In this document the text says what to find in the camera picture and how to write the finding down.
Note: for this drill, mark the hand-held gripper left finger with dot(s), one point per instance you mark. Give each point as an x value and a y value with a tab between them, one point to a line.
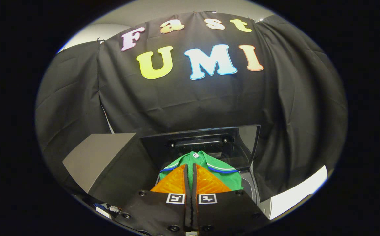
160	213

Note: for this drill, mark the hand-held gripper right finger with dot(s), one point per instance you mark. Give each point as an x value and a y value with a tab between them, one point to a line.
226	213

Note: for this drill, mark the grey washing machine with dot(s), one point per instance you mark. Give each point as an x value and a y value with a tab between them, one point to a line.
255	193

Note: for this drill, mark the green polo shirt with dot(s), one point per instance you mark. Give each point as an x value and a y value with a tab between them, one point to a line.
209	162

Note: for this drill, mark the grey cabinet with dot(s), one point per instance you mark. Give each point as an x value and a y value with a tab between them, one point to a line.
94	157

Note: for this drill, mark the black backdrop cloth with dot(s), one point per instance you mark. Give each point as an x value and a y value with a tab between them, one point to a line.
190	98

